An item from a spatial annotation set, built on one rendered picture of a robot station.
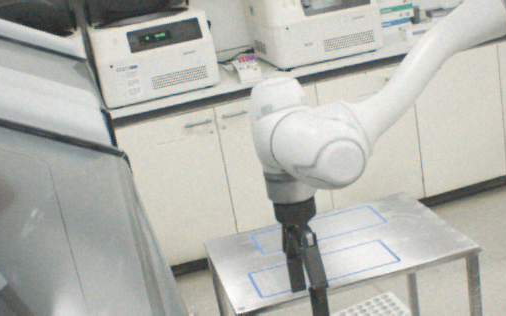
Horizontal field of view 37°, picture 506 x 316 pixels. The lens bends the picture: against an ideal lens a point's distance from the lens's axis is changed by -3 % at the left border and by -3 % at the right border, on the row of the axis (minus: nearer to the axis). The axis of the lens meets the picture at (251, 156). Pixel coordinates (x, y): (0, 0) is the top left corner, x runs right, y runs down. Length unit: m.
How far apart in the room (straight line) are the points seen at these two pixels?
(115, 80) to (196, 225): 0.81
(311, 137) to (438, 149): 3.04
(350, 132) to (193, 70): 2.55
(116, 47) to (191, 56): 0.35
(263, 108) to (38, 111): 0.46
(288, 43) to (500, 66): 1.18
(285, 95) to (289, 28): 2.46
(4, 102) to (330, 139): 0.46
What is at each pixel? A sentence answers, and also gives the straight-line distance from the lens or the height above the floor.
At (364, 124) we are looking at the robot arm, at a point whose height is 1.32.
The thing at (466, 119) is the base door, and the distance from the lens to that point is 4.20.
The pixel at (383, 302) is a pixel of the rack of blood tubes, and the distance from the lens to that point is 1.55.
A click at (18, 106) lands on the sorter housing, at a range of 0.94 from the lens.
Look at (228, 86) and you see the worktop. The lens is 3.67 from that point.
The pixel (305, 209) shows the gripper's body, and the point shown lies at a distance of 1.35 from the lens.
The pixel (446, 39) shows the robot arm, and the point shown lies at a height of 1.38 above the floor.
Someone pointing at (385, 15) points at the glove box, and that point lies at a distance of 4.34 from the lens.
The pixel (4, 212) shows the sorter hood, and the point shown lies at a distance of 0.63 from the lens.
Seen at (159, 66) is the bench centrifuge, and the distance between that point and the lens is 3.62.
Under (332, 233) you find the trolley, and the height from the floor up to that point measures 0.82.
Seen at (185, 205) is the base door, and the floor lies 0.37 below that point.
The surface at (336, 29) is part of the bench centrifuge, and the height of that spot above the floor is 1.05.
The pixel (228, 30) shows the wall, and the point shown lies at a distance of 4.30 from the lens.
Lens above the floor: 1.65
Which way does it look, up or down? 17 degrees down
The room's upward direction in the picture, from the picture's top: 10 degrees counter-clockwise
